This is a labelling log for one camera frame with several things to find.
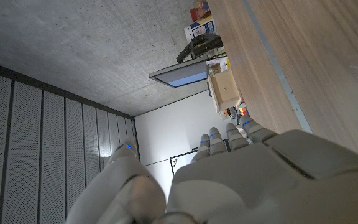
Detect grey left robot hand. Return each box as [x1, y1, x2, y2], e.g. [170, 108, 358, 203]
[64, 114, 358, 224]

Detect light wooden slot box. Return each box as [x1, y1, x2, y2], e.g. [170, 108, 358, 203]
[208, 68, 242, 113]

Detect red cup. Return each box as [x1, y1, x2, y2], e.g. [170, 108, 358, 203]
[190, 7, 202, 22]

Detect black framed whiteboard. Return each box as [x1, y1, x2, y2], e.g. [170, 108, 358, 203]
[169, 138, 230, 176]

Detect black flat monitor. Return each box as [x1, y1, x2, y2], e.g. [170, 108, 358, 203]
[149, 60, 210, 88]

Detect black monitor stand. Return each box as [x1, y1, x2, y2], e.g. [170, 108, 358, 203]
[176, 33, 224, 64]

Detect white wipes canister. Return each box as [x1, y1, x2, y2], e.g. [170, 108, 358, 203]
[183, 15, 216, 44]

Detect glass with colourful items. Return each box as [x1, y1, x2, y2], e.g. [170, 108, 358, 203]
[195, 0, 211, 18]

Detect white wall lamp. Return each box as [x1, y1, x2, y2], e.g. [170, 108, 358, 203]
[102, 146, 117, 166]

